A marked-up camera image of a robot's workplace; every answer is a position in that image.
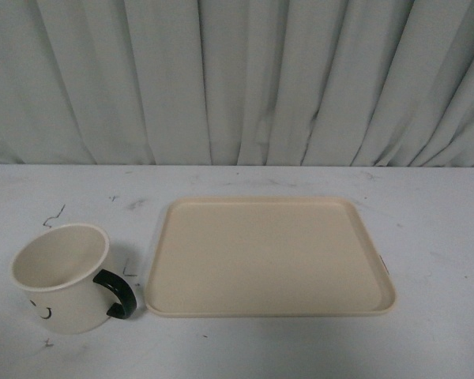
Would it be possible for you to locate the grey-white pleated curtain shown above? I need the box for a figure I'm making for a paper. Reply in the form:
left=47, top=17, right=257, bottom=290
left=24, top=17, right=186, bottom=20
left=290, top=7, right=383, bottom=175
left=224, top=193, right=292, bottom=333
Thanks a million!
left=0, top=1, right=474, bottom=167

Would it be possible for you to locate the beige rectangular plastic tray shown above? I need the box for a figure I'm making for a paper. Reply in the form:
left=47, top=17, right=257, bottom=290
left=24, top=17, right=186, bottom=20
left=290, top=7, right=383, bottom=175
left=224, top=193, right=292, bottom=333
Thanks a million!
left=145, top=197, right=396, bottom=317

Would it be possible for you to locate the cream mug with black handle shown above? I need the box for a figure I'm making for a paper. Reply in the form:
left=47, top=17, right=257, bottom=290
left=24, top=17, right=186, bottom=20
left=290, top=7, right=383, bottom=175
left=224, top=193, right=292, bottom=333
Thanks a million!
left=10, top=223, right=137, bottom=335

